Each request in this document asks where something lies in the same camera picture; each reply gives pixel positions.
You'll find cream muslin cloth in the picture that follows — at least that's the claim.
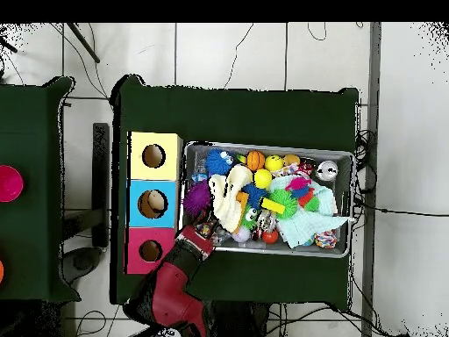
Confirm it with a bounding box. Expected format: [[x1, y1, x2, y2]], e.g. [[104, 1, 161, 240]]
[[208, 162, 253, 233]]

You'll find wooden box with three holes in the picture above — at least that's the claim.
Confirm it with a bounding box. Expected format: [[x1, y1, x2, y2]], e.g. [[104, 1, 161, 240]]
[[124, 131, 184, 276]]

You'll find clear mesh bin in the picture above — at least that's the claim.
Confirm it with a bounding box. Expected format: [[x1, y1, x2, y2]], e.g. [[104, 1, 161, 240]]
[[177, 140, 355, 260]]

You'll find purple spiky ball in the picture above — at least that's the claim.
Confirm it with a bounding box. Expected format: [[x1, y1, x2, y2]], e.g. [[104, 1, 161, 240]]
[[182, 180, 212, 218]]

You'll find blue fuzzy ball with eyes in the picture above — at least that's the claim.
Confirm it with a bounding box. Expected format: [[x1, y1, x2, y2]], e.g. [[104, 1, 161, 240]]
[[204, 147, 235, 176]]

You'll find yellow sponge block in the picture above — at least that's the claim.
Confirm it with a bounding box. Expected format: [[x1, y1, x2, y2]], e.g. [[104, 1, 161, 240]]
[[259, 197, 287, 215]]

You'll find yellow tennis ball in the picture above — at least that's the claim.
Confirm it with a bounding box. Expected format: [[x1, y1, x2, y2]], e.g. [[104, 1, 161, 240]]
[[253, 168, 274, 190]]

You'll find green puffer ball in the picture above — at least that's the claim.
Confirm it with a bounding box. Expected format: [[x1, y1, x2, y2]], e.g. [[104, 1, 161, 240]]
[[267, 189, 298, 220]]

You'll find orange toy basketball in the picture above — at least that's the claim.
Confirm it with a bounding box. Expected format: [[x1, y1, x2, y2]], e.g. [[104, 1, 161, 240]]
[[246, 150, 267, 172]]

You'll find mint green muslin cloth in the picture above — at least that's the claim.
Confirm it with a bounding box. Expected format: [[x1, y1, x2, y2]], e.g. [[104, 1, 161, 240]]
[[269, 174, 352, 249]]

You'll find yellow smiley ball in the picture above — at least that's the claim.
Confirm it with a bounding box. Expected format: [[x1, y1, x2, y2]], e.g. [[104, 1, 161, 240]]
[[264, 154, 284, 173]]

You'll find black stand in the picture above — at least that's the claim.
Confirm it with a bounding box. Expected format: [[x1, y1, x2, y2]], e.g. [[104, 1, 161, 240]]
[[91, 122, 110, 248]]

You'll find dark green tablecloth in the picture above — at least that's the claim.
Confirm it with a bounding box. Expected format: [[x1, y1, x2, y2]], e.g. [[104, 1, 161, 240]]
[[110, 74, 360, 305], [0, 75, 82, 304]]

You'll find silver drink can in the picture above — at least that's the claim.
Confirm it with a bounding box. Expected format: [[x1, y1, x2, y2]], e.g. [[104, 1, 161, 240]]
[[316, 160, 339, 182]]

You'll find pink ball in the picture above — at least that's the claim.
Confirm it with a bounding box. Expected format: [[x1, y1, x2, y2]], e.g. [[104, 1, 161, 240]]
[[0, 164, 25, 204]]

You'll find black rod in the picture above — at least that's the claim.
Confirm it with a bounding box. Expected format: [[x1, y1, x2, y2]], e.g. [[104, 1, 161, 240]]
[[66, 22, 101, 64]]

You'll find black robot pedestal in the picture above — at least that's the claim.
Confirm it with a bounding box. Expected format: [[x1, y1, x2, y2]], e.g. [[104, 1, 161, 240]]
[[206, 301, 271, 337]]

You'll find black cable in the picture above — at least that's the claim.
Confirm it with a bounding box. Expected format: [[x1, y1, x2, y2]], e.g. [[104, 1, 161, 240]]
[[353, 199, 449, 218]]

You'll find grey metal rail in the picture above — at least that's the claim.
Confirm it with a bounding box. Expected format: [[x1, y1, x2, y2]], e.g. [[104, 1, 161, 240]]
[[360, 22, 382, 337]]

